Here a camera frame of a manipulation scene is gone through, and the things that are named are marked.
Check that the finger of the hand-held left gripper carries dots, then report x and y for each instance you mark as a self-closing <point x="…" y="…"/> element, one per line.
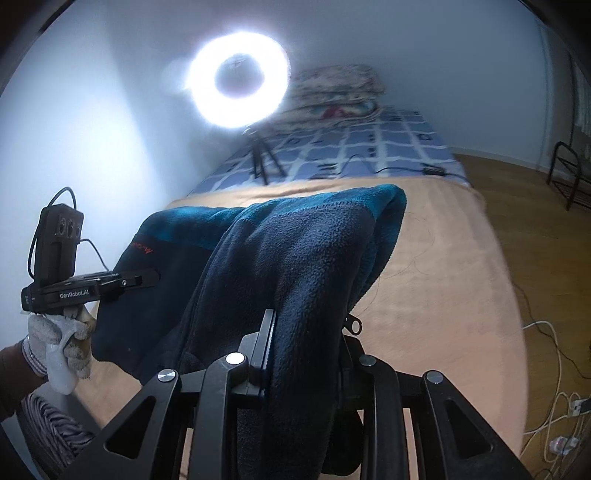
<point x="143" y="279"/>

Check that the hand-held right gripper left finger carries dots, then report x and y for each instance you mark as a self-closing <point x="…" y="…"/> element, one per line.
<point x="267" y="341"/>

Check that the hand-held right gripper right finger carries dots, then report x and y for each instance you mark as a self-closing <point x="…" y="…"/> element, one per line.
<point x="369" y="383"/>

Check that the teal plaid fleece jacket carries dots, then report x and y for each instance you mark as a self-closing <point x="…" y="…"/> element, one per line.
<point x="286" y="258"/>

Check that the person's left forearm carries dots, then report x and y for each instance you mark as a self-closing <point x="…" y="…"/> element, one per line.
<point x="14" y="374"/>

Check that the black metal clothes rack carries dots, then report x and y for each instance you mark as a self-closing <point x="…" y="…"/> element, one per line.
<point x="574" y="184"/>

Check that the person's left hand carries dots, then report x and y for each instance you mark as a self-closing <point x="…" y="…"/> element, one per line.
<point x="39" y="332"/>

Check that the striped grey trousers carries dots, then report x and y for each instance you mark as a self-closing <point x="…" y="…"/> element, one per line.
<point x="51" y="429"/>

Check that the white power strip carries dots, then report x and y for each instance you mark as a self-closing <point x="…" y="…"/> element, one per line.
<point x="563" y="444"/>

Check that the white charger plug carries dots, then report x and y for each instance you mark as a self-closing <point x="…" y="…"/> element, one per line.
<point x="577" y="406"/>

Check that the blue patterned bed sheet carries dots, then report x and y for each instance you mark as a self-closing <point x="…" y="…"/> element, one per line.
<point x="397" y="147"/>

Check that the folded floral quilt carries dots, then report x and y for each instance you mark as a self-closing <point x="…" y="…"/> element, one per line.
<point x="332" y="83"/>

